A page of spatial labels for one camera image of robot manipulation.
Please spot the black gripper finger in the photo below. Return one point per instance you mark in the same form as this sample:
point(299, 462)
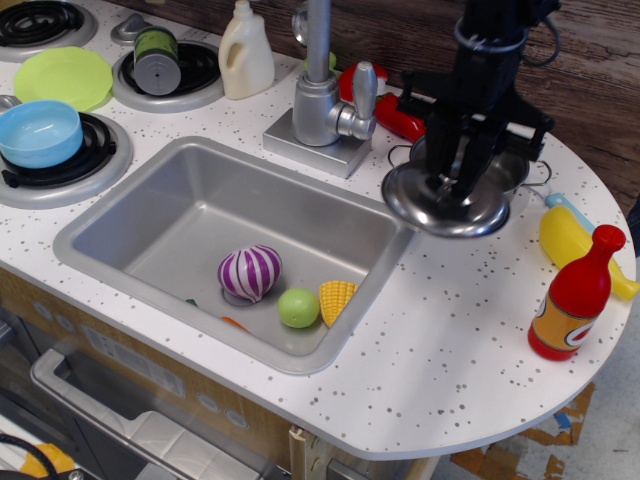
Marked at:
point(442, 140)
point(477, 155)

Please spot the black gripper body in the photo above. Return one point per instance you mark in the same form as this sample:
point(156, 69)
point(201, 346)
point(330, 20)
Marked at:
point(470, 103)

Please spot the steel pot lid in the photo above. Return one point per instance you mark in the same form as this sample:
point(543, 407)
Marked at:
point(406, 192)

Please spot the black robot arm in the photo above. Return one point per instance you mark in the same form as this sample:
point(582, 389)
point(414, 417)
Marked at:
point(491, 38)

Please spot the stainless steel pot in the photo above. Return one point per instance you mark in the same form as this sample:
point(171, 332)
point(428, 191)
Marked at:
point(507, 171)

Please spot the red toy pepper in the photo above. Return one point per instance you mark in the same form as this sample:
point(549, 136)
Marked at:
point(398, 122)

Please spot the silver toy faucet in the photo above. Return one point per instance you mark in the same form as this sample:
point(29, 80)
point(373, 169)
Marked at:
point(321, 130)

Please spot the yellow toy banana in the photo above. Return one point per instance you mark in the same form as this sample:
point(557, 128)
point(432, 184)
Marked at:
point(564, 240)

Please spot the red ketchup bottle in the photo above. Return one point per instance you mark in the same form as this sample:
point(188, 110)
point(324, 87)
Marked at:
point(575, 299)

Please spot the silver round knob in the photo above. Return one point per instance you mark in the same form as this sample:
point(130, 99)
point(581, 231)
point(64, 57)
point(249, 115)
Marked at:
point(299, 23)

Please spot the yellow toy corn piece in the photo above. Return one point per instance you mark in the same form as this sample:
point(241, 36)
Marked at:
point(333, 297)

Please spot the cream detergent bottle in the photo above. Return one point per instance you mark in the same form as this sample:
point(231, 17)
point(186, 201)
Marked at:
point(246, 60)

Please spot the grey sink basin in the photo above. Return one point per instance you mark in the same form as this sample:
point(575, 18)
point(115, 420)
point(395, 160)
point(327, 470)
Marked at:
point(161, 233)

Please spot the green toy lime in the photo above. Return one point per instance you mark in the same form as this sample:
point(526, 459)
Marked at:
point(298, 308)

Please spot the purple striped toy onion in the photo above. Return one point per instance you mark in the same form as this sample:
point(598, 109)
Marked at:
point(251, 272)

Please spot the back right stove burner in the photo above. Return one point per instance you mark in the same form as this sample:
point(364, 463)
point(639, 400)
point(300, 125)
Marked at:
point(200, 84)

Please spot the stove burner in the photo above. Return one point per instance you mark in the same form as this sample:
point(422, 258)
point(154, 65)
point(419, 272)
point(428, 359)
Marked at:
point(31, 27)
point(200, 84)
point(104, 156)

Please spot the orange toy carrot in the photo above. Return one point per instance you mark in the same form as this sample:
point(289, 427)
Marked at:
point(234, 323)

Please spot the green grey toy can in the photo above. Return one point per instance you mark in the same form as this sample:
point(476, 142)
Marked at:
point(156, 61)

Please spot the grey stove knob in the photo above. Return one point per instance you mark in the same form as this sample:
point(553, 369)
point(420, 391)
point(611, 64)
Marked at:
point(126, 31)

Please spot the front left stove burner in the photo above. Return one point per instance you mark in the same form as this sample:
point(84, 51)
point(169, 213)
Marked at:
point(104, 156)

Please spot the light green plate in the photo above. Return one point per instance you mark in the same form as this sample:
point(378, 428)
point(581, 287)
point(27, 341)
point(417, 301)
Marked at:
point(74, 75)

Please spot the blue plastic bowl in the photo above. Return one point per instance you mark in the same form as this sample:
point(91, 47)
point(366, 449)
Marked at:
point(40, 134)

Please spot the back left stove burner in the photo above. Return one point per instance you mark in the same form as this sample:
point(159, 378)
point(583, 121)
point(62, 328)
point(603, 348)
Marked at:
point(31, 27)

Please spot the light blue utensil handle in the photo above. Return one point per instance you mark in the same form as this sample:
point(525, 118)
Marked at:
point(558, 199)

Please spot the grey oven door handle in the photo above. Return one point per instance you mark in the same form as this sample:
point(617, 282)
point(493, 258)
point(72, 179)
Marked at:
point(128, 438)

